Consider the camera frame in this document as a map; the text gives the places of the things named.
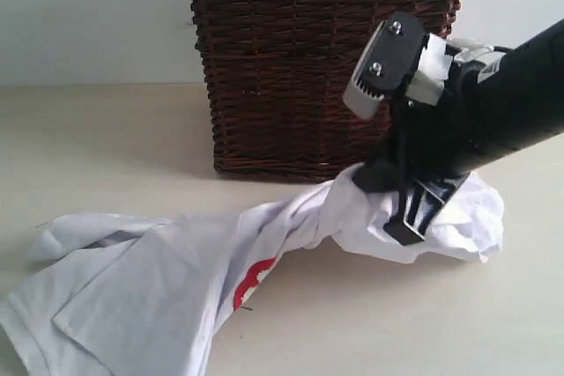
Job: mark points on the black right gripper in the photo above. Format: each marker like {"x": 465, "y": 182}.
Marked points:
{"x": 427, "y": 153}

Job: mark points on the dark brown wicker basket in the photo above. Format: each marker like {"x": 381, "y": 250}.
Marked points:
{"x": 275, "y": 72}

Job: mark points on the white t-shirt with red print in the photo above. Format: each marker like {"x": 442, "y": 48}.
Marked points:
{"x": 130, "y": 295}

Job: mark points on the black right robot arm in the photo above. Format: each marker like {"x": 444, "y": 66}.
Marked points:
{"x": 517, "y": 100}

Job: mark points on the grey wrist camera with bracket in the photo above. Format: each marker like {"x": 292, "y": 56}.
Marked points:
{"x": 402, "y": 61}

